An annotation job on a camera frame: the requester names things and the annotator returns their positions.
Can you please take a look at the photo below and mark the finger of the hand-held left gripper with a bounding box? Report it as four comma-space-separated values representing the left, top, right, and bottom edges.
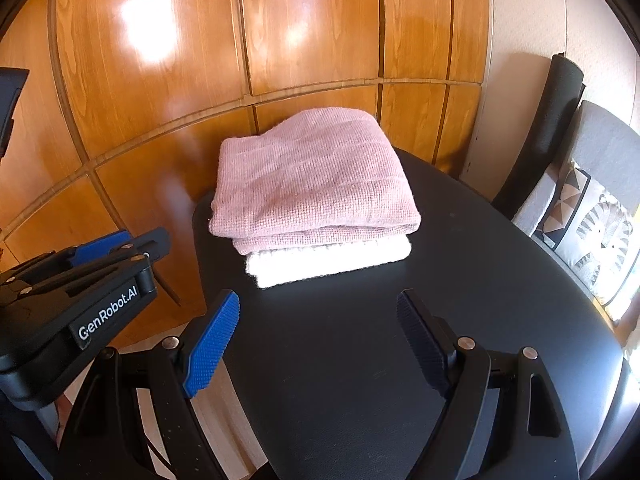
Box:
127, 227, 172, 268
0, 230, 133, 287

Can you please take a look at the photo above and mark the tiger print cushion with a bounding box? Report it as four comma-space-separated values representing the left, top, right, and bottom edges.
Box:
530, 159, 640, 321

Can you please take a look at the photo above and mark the grey yellow blue sofa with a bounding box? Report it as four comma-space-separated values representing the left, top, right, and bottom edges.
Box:
510, 100, 640, 346

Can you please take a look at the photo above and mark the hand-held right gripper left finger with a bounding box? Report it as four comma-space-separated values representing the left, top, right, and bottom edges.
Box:
59, 289, 281, 480

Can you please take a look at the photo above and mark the pink knit sweater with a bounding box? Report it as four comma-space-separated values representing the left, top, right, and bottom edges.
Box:
209, 107, 422, 256

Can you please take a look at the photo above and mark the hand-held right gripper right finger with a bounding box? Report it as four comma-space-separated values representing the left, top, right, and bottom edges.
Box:
396, 288, 581, 480

